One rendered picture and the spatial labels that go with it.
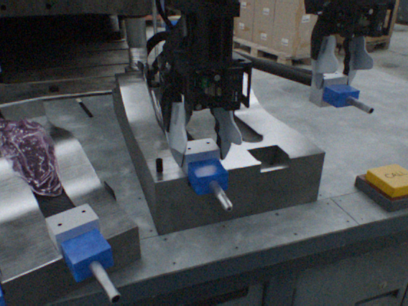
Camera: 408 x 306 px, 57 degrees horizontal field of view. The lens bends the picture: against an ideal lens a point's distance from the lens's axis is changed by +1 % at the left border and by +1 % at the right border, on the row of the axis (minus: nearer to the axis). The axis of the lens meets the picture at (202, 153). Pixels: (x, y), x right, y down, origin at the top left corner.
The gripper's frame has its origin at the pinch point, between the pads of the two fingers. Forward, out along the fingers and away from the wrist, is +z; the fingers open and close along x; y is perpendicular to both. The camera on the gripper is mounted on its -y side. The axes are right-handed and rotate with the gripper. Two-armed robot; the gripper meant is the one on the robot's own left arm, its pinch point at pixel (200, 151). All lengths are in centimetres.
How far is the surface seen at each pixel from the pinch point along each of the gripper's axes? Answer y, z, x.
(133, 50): -73, 2, 3
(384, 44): -358, 83, 376
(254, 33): -392, 64, 202
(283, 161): -0.2, 4.0, 13.4
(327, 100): -9.7, -0.8, 27.0
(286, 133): -5.6, 2.2, 17.0
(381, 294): 2, 40, 40
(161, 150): -6.4, 2.2, -4.0
